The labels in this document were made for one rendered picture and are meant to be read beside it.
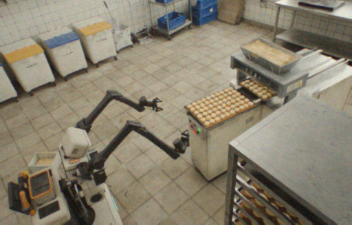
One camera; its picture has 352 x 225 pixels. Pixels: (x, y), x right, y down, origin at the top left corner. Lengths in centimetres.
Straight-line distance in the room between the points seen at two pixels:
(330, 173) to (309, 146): 12
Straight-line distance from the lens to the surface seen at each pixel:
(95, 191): 246
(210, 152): 273
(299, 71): 278
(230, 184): 122
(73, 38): 520
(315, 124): 120
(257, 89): 294
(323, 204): 96
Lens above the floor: 258
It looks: 39 degrees down
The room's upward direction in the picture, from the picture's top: 6 degrees counter-clockwise
